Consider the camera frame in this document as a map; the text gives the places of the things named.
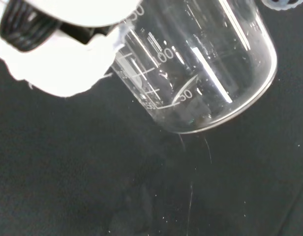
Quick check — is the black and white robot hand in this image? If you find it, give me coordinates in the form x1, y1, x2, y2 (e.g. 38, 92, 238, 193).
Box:
0, 0, 143, 98

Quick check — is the black bench cloth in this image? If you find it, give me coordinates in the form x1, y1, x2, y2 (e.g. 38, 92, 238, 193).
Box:
0, 0, 303, 236

